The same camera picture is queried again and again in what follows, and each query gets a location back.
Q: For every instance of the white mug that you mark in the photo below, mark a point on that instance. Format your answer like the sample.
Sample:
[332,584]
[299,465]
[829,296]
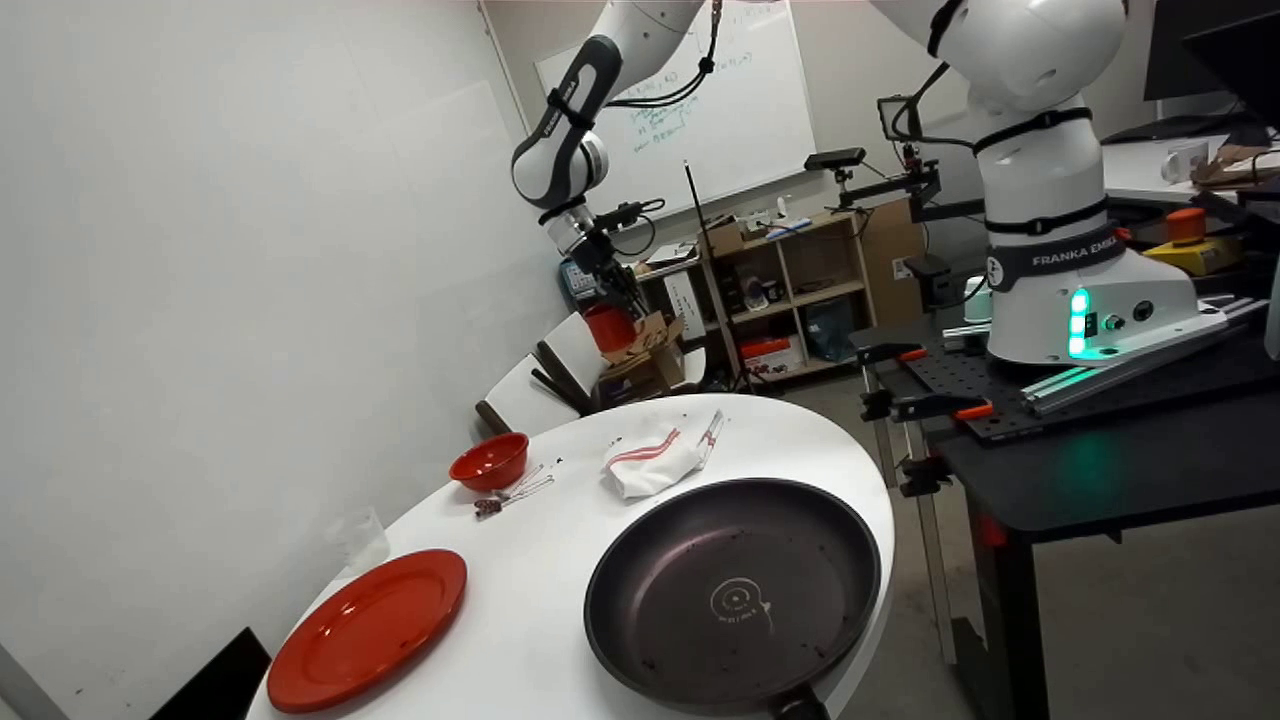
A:
[1185,162]

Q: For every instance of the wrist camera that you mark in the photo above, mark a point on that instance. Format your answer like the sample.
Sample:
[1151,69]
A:
[618,215]

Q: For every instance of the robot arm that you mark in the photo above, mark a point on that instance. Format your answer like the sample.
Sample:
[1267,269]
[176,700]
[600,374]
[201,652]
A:
[1040,170]

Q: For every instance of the whiteboard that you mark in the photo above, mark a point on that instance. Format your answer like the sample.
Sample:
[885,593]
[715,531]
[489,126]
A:
[740,110]

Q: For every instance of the red bowl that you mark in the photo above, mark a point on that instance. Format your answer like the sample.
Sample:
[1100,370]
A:
[490,462]

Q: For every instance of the white cloth with red stripes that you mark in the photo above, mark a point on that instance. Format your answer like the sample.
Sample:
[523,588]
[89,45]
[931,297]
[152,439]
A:
[650,462]

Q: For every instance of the clear plastic cup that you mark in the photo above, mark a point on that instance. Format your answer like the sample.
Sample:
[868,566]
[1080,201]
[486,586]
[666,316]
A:
[362,540]

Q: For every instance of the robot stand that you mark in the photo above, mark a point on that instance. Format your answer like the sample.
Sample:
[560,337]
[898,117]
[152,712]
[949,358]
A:
[1120,450]

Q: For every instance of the wooden shelf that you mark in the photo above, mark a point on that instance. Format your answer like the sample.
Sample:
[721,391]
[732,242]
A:
[800,290]

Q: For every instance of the blue box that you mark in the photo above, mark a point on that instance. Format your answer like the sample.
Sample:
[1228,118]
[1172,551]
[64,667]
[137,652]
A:
[578,280]

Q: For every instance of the yellow emergency stop button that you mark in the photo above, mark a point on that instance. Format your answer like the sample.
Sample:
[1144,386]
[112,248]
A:
[1192,245]

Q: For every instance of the stack of cardboard boxes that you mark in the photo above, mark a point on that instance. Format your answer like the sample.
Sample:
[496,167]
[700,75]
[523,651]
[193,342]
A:
[645,360]

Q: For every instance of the monitor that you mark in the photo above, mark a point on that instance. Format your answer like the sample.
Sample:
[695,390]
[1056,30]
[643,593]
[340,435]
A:
[1200,45]

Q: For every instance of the black frying pan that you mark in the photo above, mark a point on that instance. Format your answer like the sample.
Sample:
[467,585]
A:
[733,595]

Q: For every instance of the camera on mount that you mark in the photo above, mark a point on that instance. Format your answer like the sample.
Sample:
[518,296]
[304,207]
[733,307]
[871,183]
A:
[880,185]

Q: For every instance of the red plate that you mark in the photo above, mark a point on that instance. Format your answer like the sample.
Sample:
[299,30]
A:
[368,630]

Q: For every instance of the black and orange clamp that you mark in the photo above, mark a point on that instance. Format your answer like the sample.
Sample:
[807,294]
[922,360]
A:
[890,353]
[940,406]

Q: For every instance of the row of white chairs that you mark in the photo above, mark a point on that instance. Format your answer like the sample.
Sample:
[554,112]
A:
[545,390]

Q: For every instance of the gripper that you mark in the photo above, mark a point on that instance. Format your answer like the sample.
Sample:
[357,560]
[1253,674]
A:
[592,252]

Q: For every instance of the red cup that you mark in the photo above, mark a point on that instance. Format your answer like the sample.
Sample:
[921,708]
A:
[610,329]

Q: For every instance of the metal whisk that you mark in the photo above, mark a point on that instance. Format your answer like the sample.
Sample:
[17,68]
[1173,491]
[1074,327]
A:
[512,494]

